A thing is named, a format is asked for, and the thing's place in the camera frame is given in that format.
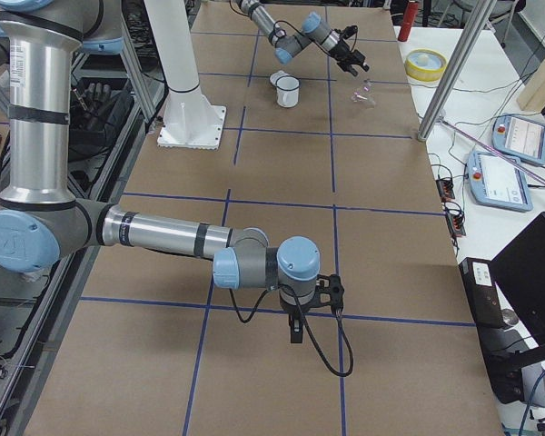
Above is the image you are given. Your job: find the red bottle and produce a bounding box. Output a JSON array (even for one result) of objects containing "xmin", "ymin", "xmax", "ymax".
[{"xmin": 398, "ymin": 0, "xmax": 420, "ymax": 42}]

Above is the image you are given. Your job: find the black box device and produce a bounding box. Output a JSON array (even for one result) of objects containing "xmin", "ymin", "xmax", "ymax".
[{"xmin": 459, "ymin": 257, "xmax": 509, "ymax": 330}]

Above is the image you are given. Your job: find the yellow tape roll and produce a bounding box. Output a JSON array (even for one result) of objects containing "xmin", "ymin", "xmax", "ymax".
[{"xmin": 404, "ymin": 49, "xmax": 448, "ymax": 82}]

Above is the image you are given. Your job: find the far teach pendant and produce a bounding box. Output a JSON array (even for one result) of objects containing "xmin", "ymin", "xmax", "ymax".
[{"xmin": 491, "ymin": 114, "xmax": 545, "ymax": 166}]

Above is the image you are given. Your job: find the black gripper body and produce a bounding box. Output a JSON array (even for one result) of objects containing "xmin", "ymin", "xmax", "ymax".
[
  {"xmin": 280, "ymin": 299, "xmax": 310, "ymax": 320},
  {"xmin": 329, "ymin": 39, "xmax": 362, "ymax": 69}
]

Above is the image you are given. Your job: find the white enamel cup blue rim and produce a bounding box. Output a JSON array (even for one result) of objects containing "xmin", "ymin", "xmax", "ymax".
[{"xmin": 275, "ymin": 75, "xmax": 300, "ymax": 108}]

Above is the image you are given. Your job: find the clear glass funnel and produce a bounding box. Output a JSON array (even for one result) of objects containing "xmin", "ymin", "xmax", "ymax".
[{"xmin": 351, "ymin": 79, "xmax": 376, "ymax": 108}]

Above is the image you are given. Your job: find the teach pendant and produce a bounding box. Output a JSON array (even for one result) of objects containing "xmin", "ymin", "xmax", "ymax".
[
  {"xmin": 467, "ymin": 151, "xmax": 533, "ymax": 212},
  {"xmin": 491, "ymin": 114, "xmax": 545, "ymax": 166}
]

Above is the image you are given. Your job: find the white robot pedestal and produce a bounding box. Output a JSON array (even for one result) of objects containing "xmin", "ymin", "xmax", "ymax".
[{"xmin": 144, "ymin": 0, "xmax": 226, "ymax": 150}]

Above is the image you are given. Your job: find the aluminium frame post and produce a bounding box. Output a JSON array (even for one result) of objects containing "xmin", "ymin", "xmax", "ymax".
[{"xmin": 417, "ymin": 0, "xmax": 497, "ymax": 142}]

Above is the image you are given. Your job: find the black monitor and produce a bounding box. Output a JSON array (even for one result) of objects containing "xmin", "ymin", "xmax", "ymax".
[{"xmin": 490, "ymin": 213, "xmax": 545, "ymax": 344}]

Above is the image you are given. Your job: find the near teach pendant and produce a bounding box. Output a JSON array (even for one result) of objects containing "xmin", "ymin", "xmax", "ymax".
[{"xmin": 467, "ymin": 151, "xmax": 533, "ymax": 212}]

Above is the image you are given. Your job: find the metal grabber stick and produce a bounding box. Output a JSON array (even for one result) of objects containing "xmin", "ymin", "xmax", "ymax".
[{"xmin": 438, "ymin": 118, "xmax": 545, "ymax": 186}]

